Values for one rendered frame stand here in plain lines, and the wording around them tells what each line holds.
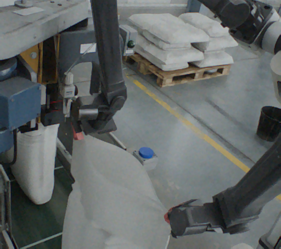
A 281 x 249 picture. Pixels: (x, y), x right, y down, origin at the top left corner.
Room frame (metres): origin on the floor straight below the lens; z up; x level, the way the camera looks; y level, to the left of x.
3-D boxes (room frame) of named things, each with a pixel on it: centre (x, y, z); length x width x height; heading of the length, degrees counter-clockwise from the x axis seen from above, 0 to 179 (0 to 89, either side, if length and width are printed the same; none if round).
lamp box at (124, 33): (1.19, 0.10, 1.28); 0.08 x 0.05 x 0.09; 41
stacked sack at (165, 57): (3.91, -0.28, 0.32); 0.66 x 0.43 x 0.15; 133
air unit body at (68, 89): (0.97, 0.24, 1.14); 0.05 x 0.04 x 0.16; 131
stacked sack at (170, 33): (3.91, -0.29, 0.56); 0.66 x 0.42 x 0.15; 131
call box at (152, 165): (1.15, -0.06, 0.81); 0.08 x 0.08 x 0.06; 41
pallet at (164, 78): (4.27, -0.36, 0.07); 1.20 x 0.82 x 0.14; 133
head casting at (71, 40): (1.18, 0.28, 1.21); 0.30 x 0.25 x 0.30; 41
